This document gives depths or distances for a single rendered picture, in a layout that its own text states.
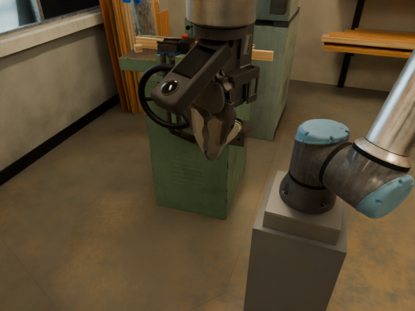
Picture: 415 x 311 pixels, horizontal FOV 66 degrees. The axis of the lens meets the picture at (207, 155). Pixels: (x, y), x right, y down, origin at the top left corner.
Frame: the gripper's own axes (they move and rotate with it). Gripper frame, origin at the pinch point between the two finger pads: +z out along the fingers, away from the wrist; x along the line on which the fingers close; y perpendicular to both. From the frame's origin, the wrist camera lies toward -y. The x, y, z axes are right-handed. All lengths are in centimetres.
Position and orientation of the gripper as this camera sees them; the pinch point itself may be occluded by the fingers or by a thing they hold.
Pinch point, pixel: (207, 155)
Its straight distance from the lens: 52.1
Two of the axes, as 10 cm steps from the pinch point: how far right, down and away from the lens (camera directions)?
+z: -0.1, 8.2, 5.7
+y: 6.9, -4.0, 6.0
